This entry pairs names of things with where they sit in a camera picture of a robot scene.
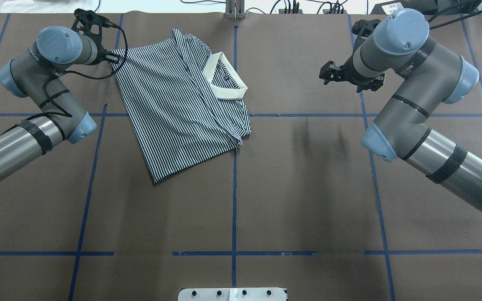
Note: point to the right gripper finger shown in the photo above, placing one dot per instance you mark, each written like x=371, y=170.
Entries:
x=330, y=73

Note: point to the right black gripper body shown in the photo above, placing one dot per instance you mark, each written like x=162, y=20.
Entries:
x=347, y=70

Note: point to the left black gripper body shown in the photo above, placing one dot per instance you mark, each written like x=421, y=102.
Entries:
x=103, y=57

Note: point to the navy white striped polo shirt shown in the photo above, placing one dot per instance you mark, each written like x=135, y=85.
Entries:
x=184, y=101

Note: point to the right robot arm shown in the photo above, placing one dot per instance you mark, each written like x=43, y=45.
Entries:
x=432, y=74

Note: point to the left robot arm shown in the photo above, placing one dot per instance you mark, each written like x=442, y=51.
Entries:
x=37, y=74

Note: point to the black power strip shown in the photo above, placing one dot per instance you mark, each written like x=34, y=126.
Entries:
x=290, y=11

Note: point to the black box with label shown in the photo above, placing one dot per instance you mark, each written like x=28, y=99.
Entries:
x=426, y=7

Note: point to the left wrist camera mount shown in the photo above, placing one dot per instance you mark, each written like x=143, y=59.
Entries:
x=90, y=24

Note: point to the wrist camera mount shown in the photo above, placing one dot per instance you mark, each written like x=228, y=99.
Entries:
x=90, y=24
x=364, y=28

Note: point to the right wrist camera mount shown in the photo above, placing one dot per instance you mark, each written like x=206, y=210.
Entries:
x=364, y=28

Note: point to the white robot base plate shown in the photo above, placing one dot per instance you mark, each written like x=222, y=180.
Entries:
x=234, y=294

